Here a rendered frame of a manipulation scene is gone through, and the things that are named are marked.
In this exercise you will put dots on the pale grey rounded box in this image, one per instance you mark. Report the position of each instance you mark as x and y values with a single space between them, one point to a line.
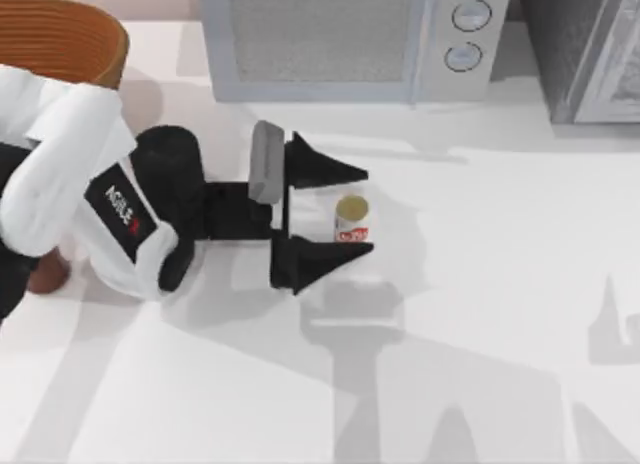
266 164

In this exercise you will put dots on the white and red can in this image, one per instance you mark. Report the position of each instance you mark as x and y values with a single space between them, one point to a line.
352 219

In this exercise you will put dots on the pale blue microwave door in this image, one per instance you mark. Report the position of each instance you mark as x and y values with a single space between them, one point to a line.
320 39

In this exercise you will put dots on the pale microwave oven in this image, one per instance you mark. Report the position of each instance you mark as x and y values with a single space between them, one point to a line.
350 39

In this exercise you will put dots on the round microwave knob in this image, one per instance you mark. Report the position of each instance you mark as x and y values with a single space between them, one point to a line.
472 15
464 57

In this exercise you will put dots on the brown rounded object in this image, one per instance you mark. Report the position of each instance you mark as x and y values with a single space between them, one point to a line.
47 279

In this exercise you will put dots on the brown woven basket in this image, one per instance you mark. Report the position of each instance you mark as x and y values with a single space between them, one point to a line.
75 39

